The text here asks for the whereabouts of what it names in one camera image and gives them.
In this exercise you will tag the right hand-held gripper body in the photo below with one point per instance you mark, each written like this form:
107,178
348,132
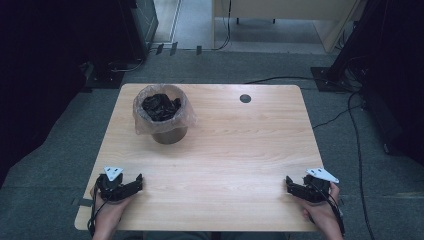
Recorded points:
318,188

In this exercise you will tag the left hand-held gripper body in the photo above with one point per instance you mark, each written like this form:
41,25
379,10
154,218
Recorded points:
111,186

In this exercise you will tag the person's left hand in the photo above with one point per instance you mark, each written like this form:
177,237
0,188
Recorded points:
111,208

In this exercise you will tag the person's right hand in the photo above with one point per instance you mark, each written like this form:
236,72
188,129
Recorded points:
321,213

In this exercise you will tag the grey tape strip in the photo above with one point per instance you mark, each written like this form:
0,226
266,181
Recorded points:
83,202

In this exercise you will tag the brown round trash bin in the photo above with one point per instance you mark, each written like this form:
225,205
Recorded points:
170,136

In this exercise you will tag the clear plastic bin liner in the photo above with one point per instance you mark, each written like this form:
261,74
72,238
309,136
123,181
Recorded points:
140,115

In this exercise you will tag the crumpled black plastic bag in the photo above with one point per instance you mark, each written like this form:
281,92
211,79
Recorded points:
161,106

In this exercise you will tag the black metal stand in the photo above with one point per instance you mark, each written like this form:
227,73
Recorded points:
386,66

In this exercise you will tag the dark curtain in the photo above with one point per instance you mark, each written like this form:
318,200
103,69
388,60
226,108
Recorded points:
40,66

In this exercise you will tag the dark cabinet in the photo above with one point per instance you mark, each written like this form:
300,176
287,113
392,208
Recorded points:
143,26

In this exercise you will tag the light wooden cabinet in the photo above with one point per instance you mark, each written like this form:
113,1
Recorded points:
286,10

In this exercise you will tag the black stand base plate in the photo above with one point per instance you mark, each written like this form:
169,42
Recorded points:
328,80
106,79

